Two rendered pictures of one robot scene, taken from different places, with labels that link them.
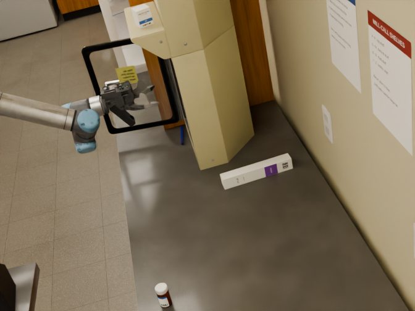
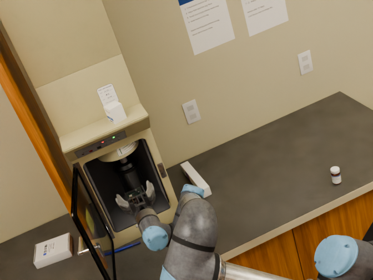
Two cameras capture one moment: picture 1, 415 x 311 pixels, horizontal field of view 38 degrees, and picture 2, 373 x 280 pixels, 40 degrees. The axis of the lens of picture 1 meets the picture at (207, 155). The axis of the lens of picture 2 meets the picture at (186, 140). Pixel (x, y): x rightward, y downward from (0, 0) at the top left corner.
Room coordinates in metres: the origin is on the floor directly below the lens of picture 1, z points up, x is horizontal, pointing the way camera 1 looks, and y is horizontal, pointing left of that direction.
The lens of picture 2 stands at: (1.95, 1.76, 2.30)
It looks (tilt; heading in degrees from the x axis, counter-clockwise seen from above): 30 degrees down; 264
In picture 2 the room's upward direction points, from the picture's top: 19 degrees counter-clockwise
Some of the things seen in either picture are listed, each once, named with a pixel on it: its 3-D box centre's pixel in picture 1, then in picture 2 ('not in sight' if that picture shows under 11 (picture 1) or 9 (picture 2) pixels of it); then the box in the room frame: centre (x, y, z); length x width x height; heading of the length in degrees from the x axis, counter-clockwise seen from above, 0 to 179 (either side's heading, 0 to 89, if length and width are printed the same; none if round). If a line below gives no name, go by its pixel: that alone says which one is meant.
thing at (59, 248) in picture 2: not in sight; (53, 250); (2.45, -0.07, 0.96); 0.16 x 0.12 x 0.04; 175
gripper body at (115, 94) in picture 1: (118, 98); (140, 205); (2.02, 0.27, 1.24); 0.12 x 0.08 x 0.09; 94
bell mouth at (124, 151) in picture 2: not in sight; (115, 143); (2.03, -0.05, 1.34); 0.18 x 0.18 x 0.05
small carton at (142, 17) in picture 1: (142, 16); (115, 112); (1.98, 0.10, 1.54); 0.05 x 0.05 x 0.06; 19
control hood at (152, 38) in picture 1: (146, 32); (107, 137); (2.04, 0.11, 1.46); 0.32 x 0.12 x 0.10; 4
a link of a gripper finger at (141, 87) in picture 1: (141, 86); (120, 199); (2.08, 0.18, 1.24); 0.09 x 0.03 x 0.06; 128
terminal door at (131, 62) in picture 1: (132, 86); (94, 230); (2.21, 0.23, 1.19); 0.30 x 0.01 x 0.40; 84
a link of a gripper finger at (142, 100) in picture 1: (144, 99); (149, 186); (1.97, 0.17, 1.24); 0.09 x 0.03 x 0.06; 59
